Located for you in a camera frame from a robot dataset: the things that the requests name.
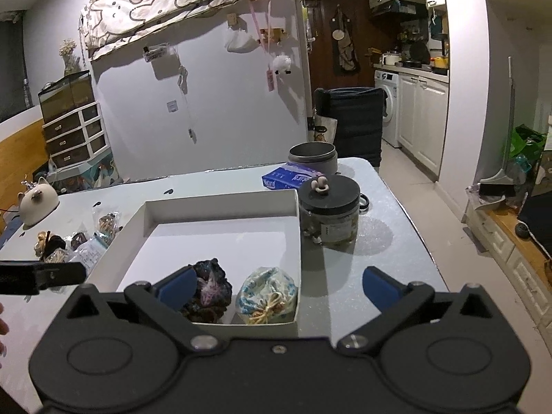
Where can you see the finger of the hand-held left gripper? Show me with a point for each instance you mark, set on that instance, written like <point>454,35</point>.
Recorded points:
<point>51,274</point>

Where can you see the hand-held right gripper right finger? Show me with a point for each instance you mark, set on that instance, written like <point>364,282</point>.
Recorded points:
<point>379,285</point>

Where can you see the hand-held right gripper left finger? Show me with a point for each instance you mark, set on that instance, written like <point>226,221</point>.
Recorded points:
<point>177,288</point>

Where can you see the white cardboard box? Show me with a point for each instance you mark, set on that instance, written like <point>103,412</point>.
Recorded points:
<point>215,241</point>

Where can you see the person's left hand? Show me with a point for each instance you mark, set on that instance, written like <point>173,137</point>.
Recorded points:
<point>2,327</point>

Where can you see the dark purple scrunchie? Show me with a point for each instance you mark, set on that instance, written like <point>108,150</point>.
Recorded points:
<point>211,287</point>

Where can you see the white cat-shaped ceramic ornament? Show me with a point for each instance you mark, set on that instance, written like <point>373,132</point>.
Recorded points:
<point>36,205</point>

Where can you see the glass jar with black lid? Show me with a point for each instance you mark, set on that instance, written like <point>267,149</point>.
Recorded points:
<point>330,220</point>

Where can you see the teal patterned storage box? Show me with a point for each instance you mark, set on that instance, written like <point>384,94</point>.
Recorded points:
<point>77,179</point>

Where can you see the white plastic bag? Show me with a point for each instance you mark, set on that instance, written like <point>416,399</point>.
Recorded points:
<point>102,179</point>

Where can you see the white low cabinet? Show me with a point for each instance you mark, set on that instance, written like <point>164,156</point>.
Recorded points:
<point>496,241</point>

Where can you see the white drawer unit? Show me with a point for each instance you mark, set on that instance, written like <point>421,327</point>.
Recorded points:
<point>75,136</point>

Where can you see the grey round tin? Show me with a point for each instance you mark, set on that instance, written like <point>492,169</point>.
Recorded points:
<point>312,157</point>

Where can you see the blue tissue pack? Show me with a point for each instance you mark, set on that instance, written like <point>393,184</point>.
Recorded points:
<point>282,177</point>

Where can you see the black folded chair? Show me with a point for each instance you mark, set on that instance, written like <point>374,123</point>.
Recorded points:
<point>356,125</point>

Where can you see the cream cartoon tote bag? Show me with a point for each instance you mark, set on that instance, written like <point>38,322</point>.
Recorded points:
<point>325,129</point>

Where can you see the white kitchen base cabinets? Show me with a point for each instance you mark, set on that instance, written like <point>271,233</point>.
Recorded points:
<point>425,125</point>

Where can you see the white washing machine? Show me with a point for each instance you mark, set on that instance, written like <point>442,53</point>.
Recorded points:
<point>388,108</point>

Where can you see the glass fish tank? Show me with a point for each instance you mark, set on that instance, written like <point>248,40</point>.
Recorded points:
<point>64,95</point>

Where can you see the green plastic bag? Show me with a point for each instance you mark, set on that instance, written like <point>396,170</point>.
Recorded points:
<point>524,142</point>

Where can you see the dried flower bouquet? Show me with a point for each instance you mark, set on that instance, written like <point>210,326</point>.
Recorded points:
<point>69,54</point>

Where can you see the white enamel pot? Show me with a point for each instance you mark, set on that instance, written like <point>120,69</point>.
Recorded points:
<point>390,59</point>

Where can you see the yellow pot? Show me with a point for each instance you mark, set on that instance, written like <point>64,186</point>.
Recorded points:
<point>440,64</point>

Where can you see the hanging apron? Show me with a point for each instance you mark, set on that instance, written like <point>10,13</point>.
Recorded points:
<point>345,45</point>

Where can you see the white plush sheep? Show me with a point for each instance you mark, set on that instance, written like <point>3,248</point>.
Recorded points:
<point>281,63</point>

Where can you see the pink ribbon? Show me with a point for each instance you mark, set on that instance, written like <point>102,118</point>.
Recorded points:
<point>268,51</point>

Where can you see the white hanging cloth pouch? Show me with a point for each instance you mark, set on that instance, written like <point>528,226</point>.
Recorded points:
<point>239,42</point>

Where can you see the printed cartoon blanket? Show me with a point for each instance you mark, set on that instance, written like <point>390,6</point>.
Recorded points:
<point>151,4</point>

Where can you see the white wall switch plate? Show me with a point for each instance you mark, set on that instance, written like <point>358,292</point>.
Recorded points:
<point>172,107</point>

